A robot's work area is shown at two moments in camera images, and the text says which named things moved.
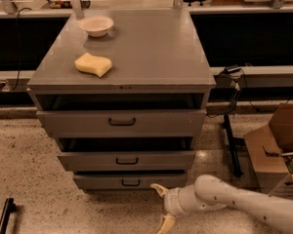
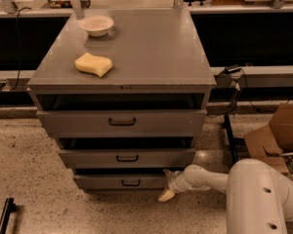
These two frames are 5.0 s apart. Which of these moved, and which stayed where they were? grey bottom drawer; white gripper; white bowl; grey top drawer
Moved: white gripper
Stayed: white bowl; grey bottom drawer; grey top drawer
